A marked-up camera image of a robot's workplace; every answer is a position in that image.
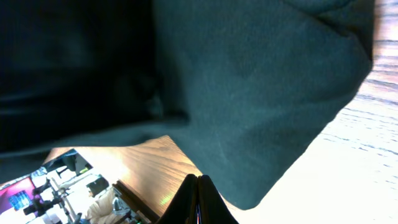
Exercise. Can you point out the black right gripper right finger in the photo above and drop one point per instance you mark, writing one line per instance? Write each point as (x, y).
(211, 207)

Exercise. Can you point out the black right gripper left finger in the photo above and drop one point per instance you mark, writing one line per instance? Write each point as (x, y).
(183, 207)

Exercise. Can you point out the plain black t-shirt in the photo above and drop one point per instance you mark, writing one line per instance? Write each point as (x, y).
(242, 86)

